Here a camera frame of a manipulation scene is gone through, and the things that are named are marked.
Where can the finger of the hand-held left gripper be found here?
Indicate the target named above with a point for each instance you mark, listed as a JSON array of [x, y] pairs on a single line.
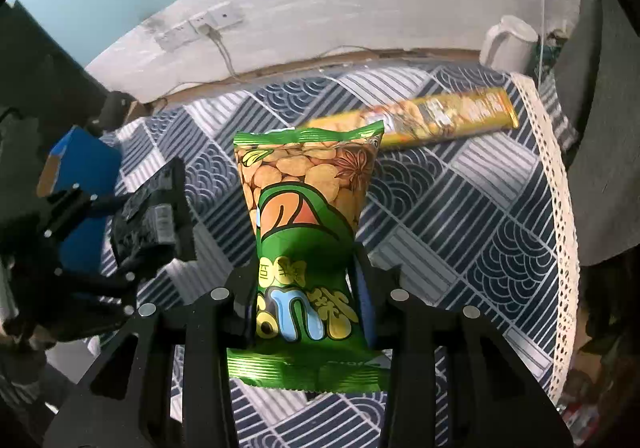
[[95, 290], [85, 210]]

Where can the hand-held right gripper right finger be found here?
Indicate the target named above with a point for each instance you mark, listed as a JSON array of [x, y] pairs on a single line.
[[362, 300]]

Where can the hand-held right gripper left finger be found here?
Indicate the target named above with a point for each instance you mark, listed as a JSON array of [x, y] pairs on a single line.
[[240, 300]]

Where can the cardboard box with blue tape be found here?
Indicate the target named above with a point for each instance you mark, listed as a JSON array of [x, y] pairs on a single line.
[[85, 163]]

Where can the black snack packet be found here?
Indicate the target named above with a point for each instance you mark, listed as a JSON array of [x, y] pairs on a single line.
[[150, 218]]

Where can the green snack packet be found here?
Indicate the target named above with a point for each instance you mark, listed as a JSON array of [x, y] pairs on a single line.
[[300, 188]]

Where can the navy patterned tablecloth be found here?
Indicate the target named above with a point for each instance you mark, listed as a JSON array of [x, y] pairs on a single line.
[[450, 208]]

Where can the dark cabinet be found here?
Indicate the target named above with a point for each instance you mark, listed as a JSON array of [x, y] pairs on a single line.
[[45, 73]]

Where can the long yellow snack packet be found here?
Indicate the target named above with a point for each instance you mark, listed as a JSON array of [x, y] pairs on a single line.
[[440, 115]]

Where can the white kettle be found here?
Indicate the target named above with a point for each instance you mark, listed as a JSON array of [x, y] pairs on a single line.
[[507, 45]]

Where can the white wall socket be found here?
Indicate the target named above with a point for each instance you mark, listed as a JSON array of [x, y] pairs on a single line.
[[172, 39], [202, 24], [227, 15]]

